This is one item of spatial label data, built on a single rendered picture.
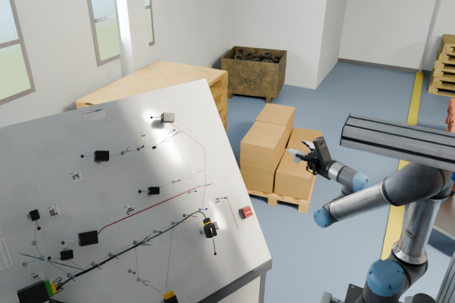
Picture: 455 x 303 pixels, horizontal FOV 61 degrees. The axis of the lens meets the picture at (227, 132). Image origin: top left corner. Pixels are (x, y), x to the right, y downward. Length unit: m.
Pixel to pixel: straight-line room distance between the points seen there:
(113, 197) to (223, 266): 0.64
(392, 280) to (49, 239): 1.29
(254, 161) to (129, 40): 1.90
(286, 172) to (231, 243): 1.76
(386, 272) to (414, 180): 0.38
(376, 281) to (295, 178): 2.30
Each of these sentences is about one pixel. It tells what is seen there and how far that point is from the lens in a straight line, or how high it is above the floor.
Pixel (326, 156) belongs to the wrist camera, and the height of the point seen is 1.60.
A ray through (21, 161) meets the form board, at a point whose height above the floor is 1.57.
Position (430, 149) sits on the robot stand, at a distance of 0.87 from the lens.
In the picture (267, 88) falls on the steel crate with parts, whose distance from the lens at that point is 5.91.
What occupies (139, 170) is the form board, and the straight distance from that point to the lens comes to 1.84.
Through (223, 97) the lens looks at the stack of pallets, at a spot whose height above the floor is 0.75.
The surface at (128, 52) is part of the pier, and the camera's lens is 4.46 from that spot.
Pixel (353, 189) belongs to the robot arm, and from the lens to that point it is 1.52.
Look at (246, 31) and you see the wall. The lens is 6.85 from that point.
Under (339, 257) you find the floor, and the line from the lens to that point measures 3.48.
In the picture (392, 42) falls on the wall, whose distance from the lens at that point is 8.08.
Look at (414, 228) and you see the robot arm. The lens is 1.45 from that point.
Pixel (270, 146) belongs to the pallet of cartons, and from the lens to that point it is 3.55.
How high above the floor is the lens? 2.41
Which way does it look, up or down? 28 degrees down
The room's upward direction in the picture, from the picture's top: 1 degrees clockwise
